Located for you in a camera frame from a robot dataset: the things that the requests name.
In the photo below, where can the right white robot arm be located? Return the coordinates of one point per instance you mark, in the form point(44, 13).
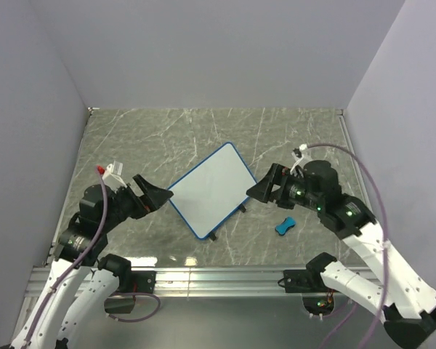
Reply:
point(403, 301)

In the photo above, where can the blue framed small whiteboard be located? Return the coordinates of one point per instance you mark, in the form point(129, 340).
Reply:
point(211, 191)

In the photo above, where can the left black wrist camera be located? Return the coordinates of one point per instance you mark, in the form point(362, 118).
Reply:
point(92, 203)

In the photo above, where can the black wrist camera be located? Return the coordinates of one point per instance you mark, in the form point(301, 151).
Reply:
point(322, 181)
point(92, 203)

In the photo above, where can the aluminium front rail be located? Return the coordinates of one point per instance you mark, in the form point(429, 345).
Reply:
point(215, 283)

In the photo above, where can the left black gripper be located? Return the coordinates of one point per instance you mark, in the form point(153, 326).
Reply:
point(153, 197)

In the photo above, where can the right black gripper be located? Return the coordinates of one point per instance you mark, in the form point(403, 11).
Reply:
point(262, 189)

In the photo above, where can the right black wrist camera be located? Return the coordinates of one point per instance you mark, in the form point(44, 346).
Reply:
point(322, 181)

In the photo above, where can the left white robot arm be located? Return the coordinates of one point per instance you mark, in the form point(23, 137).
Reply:
point(80, 279)

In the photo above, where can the blue whiteboard eraser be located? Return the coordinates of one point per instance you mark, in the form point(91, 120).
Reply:
point(284, 227)

